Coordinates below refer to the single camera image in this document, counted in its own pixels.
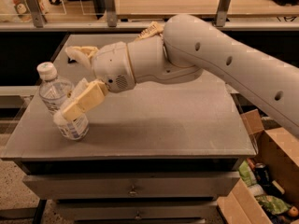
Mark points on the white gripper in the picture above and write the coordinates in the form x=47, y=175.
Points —
x=111, y=65

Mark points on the clear plastic water bottle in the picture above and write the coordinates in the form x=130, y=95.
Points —
x=54, y=91

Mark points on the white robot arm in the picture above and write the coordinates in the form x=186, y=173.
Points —
x=187, y=47

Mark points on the dark blue snack bar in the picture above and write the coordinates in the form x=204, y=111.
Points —
x=71, y=60

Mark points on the brown yellow chips bag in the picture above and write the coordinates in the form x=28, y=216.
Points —
x=154, y=29

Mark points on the white printed bag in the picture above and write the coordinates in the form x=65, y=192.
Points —
x=14, y=11

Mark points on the grey drawer cabinet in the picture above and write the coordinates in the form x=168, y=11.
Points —
x=185, y=128

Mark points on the lower grey drawer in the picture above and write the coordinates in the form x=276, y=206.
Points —
x=136, y=211

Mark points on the grey drawer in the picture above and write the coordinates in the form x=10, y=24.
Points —
x=142, y=185
x=136, y=211

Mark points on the upper grey drawer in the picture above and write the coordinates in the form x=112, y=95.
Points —
x=142, y=185

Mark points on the light green packet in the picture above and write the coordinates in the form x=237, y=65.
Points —
x=246, y=174

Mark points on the dark soda can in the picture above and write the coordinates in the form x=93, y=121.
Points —
x=262, y=174

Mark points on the brown cardboard box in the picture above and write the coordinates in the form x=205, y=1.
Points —
x=279, y=150

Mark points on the green snack bag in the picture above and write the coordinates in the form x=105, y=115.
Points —
x=272, y=204

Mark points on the left metal bracket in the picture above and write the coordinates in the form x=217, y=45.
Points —
x=36, y=13

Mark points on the metal bracket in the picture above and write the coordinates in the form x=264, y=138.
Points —
x=112, y=18
x=221, y=13
x=36, y=13

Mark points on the middle metal bracket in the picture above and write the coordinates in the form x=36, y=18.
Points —
x=112, y=18

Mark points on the right metal bracket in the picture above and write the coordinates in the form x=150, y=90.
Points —
x=221, y=13

